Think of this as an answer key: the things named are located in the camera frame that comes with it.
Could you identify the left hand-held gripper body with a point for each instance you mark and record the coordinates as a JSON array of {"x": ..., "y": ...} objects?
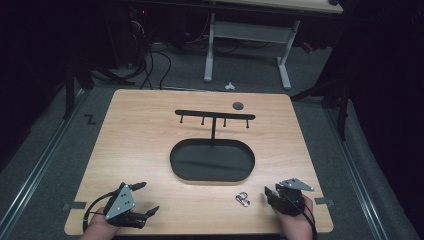
[{"x": 120, "y": 201}]

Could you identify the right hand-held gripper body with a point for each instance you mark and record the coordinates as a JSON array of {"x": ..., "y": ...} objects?
[{"x": 290, "y": 201}]

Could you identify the black key rack with tray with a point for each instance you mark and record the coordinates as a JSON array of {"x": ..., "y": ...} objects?
[{"x": 212, "y": 163}]

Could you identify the person's right hand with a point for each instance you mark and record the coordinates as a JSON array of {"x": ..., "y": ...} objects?
[{"x": 296, "y": 226}]

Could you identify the person's left hand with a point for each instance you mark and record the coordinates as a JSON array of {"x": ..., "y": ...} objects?
[{"x": 98, "y": 228}]

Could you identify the grey tape strip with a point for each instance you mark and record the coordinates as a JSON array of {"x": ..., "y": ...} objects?
[
  {"x": 77, "y": 205},
  {"x": 324, "y": 201}
]

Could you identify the black round table grommet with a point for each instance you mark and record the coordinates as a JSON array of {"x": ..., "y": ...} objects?
[{"x": 238, "y": 106}]

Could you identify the black metal stand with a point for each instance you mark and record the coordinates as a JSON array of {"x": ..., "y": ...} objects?
[
  {"x": 343, "y": 110},
  {"x": 69, "y": 90}
]

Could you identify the small white floor object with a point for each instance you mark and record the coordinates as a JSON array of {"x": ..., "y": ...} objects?
[{"x": 229, "y": 87}]

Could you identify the small red object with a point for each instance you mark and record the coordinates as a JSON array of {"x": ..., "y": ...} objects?
[{"x": 307, "y": 47}]

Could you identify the dark computer tower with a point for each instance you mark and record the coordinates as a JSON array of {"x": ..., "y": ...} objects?
[{"x": 138, "y": 33}]

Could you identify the desk with white legs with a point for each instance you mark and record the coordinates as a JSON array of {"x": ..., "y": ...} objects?
[{"x": 250, "y": 32}]

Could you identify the metal floor rail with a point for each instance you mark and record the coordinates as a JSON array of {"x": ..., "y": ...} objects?
[
  {"x": 36, "y": 173},
  {"x": 358, "y": 180}
]

